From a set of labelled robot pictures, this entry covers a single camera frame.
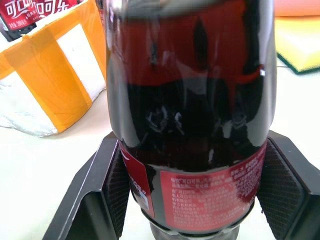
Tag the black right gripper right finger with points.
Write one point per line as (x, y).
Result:
(287, 195)

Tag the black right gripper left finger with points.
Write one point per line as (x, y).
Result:
(82, 200)

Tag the cola bottle with red label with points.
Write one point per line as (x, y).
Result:
(53, 8)
(190, 112)
(15, 17)

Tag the white foam crate orange tape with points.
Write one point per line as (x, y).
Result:
(50, 75)

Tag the yellow sponge with green base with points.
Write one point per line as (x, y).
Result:
(298, 45)

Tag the orange foam sheet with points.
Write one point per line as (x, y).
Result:
(297, 7)

